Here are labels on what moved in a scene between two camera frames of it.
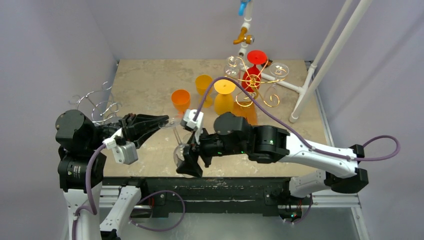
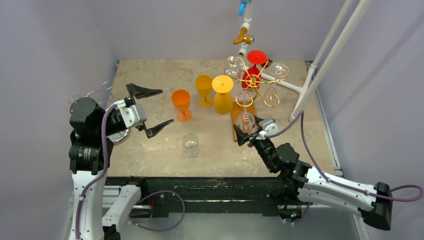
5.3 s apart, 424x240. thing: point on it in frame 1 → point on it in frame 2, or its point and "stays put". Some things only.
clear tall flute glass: [272, 97] stays put
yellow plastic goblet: [223, 101] stays put
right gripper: [196, 149] → [250, 139]
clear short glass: [232, 68] stays put
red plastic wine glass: [251, 77] stays put
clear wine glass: [174, 121] → [245, 120]
